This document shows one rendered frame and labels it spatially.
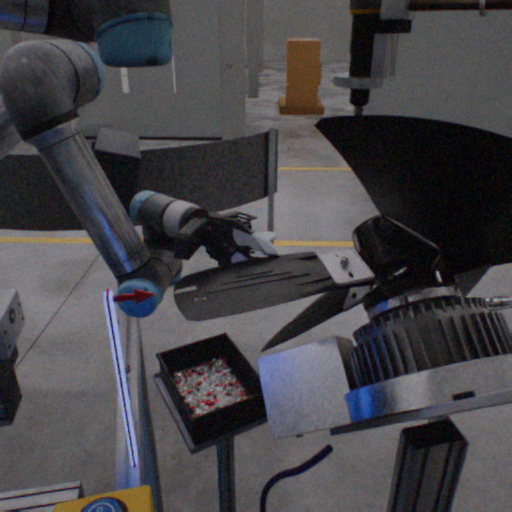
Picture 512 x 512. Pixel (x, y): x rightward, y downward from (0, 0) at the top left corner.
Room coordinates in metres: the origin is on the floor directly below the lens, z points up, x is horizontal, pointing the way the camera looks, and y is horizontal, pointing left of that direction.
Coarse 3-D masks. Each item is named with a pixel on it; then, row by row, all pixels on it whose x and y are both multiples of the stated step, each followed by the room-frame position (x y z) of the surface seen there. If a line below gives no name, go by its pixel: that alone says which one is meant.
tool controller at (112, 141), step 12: (108, 132) 1.30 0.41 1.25; (120, 132) 1.34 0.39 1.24; (96, 144) 1.14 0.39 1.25; (108, 144) 1.16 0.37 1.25; (120, 144) 1.20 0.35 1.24; (132, 144) 1.23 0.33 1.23; (96, 156) 1.09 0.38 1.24; (108, 156) 1.10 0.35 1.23; (120, 156) 1.10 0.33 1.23; (132, 156) 1.11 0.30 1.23; (108, 168) 1.10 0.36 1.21; (120, 168) 1.10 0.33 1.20; (132, 168) 1.11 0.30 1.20; (120, 180) 1.10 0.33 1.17; (132, 180) 1.11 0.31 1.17; (120, 192) 1.10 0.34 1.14; (132, 192) 1.11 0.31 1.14
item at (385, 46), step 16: (384, 0) 0.60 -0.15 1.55; (400, 0) 0.59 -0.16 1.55; (384, 16) 0.60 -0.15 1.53; (400, 16) 0.59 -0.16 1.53; (384, 32) 0.59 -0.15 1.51; (400, 32) 0.59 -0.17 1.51; (384, 48) 0.60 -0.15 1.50; (384, 64) 0.60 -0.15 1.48; (336, 80) 0.62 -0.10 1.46; (352, 80) 0.60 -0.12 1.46; (368, 80) 0.60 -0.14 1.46; (384, 80) 0.60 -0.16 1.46
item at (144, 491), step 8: (136, 488) 0.34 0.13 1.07; (144, 488) 0.34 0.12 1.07; (96, 496) 0.33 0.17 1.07; (104, 496) 0.33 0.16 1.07; (112, 496) 0.33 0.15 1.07; (120, 496) 0.33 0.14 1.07; (128, 496) 0.33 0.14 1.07; (136, 496) 0.33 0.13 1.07; (144, 496) 0.33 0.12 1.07; (64, 504) 0.32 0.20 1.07; (72, 504) 0.32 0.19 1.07; (80, 504) 0.32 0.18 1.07; (88, 504) 0.32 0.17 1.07; (120, 504) 0.32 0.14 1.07; (128, 504) 0.32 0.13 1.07; (136, 504) 0.32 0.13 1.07; (144, 504) 0.32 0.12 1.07; (152, 504) 0.33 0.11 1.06
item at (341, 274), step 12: (324, 252) 0.67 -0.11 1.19; (336, 252) 0.67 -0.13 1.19; (348, 252) 0.66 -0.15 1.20; (336, 264) 0.63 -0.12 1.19; (348, 264) 0.63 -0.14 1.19; (360, 264) 0.63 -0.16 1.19; (336, 276) 0.60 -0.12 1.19; (348, 276) 0.60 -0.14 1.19; (360, 276) 0.60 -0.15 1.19; (372, 276) 0.60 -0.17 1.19
